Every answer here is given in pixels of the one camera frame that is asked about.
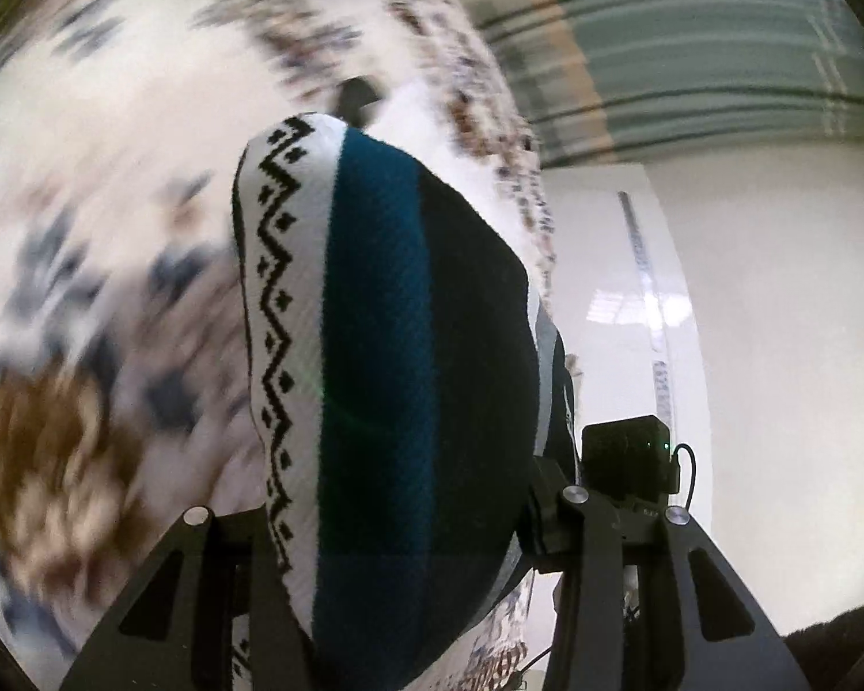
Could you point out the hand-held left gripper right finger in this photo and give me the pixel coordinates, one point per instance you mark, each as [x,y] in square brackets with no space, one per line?
[597,576]

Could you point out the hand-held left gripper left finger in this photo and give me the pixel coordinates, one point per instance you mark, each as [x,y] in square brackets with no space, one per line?
[252,590]

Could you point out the striped knit sweater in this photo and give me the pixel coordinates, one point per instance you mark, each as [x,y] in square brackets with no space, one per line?
[403,410]

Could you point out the person's dark clothing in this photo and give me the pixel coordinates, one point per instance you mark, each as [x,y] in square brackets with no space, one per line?
[849,648]

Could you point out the floral bedsheet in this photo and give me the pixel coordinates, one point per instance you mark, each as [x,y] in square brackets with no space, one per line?
[115,230]

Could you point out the green curtain with striped hem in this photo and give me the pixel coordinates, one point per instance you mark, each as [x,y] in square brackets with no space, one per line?
[691,65]

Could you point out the white folded cloth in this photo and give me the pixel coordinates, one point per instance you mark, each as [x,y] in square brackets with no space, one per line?
[414,115]

